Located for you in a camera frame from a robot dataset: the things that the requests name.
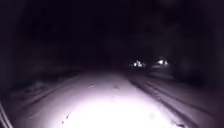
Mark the dark verge strip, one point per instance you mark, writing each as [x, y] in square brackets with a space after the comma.
[36, 88]

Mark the dark roadside ground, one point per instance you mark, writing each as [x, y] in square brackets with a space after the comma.
[176, 95]

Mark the pale paved path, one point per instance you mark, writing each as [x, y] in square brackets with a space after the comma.
[103, 96]

